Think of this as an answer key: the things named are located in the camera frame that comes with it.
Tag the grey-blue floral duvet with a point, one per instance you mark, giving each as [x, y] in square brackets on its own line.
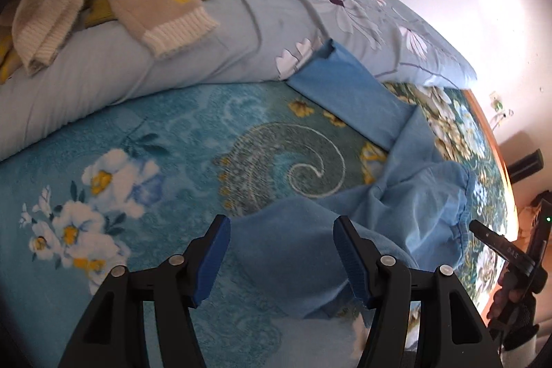
[255, 40]

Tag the light blue fleece pants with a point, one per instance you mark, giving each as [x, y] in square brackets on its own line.
[417, 210]

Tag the teal floral plush blanket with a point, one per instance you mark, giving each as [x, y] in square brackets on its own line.
[133, 183]

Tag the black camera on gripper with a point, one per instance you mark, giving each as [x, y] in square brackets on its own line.
[541, 227]

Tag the black box on floor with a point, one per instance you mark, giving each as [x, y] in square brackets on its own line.
[526, 167]

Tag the orange wooden bed footboard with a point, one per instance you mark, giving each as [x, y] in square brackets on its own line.
[511, 215]

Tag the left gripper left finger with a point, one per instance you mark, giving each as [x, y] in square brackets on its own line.
[111, 331]

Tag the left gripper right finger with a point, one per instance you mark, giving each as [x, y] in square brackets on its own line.
[421, 319]

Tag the person's right hand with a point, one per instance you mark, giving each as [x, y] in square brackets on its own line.
[505, 293]

